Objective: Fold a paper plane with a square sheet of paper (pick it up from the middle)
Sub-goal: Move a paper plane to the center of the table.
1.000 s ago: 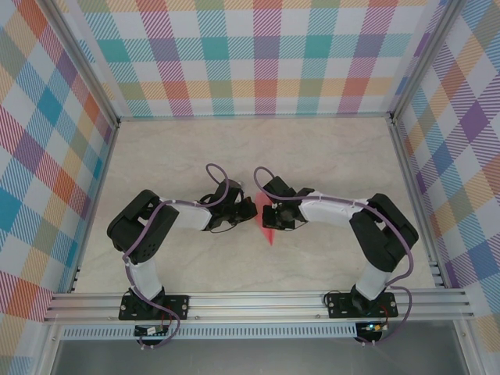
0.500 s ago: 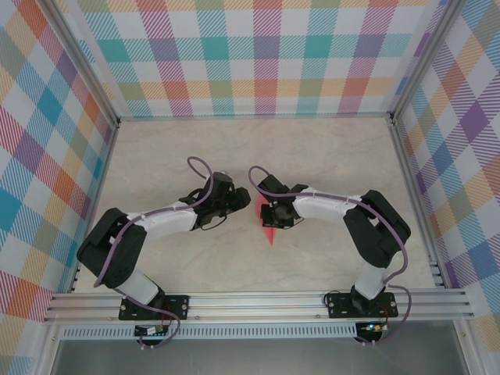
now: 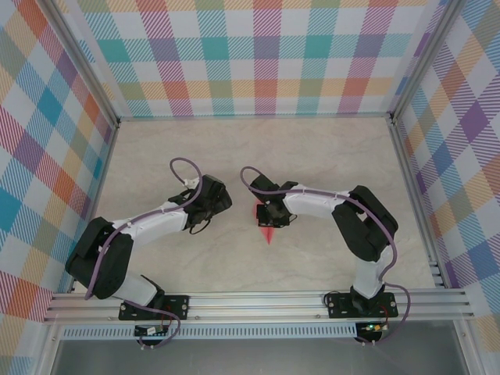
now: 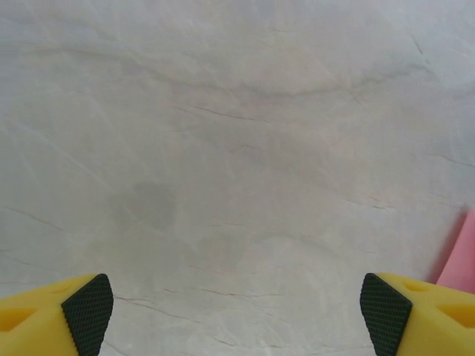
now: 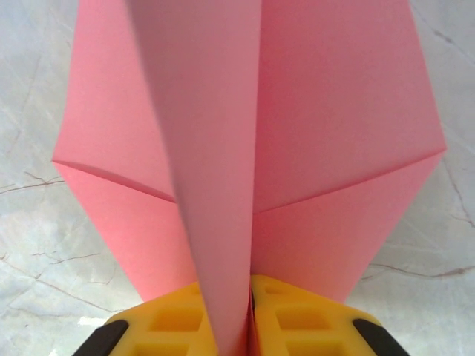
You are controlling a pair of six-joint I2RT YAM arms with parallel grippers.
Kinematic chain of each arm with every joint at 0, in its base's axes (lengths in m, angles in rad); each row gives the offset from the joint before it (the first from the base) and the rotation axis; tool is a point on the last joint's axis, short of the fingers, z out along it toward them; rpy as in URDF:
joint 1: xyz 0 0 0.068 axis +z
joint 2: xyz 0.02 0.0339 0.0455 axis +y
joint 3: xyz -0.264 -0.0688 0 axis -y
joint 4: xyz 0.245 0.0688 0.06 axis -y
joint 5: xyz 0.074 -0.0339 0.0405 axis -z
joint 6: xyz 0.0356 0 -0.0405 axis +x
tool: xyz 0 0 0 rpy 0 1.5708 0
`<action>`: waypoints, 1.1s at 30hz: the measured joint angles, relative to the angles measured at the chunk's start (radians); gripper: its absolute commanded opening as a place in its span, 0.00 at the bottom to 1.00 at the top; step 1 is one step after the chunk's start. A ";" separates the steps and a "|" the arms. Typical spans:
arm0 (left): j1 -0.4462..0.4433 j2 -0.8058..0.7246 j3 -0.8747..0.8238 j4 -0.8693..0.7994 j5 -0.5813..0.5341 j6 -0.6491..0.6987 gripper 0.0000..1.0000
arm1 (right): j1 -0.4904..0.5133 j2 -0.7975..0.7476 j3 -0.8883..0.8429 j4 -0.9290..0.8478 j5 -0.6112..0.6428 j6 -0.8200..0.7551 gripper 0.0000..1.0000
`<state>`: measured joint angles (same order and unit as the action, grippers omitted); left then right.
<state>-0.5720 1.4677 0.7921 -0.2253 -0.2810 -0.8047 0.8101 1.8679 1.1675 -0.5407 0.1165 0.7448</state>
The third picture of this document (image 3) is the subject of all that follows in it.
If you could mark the black circuit board white label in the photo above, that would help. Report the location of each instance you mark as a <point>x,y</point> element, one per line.
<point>146,331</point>

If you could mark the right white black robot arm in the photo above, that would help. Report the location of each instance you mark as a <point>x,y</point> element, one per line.
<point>351,230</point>

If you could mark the pink cloth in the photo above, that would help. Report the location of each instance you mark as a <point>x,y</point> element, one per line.
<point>268,234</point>

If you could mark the aluminium corner post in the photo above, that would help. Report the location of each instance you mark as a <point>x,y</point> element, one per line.
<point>426,58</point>
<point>84,62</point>

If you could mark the thin aluminium wall rail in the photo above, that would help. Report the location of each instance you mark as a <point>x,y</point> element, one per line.
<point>254,116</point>

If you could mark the wide aluminium mounting rail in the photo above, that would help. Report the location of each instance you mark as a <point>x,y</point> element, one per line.
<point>254,304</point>

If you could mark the aluminium side rail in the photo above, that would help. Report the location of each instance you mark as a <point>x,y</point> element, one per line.
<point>415,195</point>

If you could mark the grey metal panel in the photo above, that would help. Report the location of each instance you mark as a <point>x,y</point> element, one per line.
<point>254,359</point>

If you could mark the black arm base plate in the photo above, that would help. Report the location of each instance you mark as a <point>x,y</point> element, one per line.
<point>338,304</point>
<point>177,306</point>

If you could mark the aluminium frame leg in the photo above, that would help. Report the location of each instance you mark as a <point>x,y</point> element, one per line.
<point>48,351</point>
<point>463,351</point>

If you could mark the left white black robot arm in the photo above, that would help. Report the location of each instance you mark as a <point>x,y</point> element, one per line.
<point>78,265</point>

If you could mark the circuit board with green light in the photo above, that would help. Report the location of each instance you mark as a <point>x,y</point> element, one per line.
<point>373,327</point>

